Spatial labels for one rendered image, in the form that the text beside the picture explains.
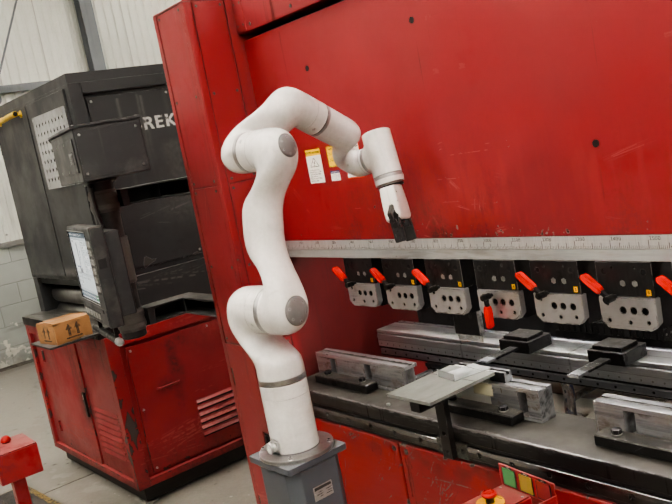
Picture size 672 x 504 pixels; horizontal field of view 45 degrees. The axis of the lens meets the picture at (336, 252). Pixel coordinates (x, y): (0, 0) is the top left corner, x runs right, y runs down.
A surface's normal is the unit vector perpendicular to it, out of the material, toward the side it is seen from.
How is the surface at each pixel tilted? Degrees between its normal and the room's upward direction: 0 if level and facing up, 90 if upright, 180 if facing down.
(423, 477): 90
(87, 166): 90
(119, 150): 90
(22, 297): 90
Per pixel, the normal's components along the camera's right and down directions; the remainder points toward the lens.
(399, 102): -0.78, 0.23
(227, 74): 0.60, 0.00
